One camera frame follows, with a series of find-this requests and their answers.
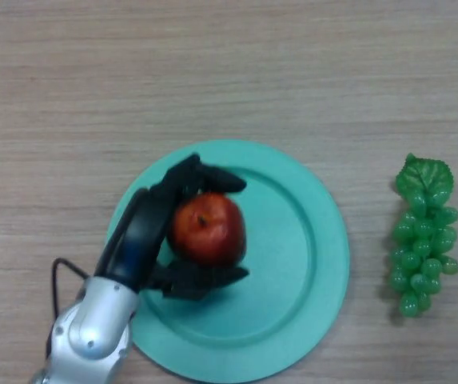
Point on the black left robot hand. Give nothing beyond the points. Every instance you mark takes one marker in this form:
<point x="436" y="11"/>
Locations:
<point x="144" y="236"/>

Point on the red apple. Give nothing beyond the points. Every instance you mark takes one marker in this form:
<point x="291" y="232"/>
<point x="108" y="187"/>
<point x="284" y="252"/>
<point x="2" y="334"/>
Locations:
<point x="208" y="230"/>

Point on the green plastic grape bunch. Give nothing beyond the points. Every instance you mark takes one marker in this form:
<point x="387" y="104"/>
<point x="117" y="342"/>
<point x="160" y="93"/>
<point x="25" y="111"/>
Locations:
<point x="424" y="236"/>

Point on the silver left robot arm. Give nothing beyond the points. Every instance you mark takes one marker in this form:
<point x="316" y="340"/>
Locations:
<point x="88" y="332"/>

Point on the green round plate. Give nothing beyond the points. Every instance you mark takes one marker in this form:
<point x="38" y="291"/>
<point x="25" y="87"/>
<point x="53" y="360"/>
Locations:
<point x="276" y="256"/>

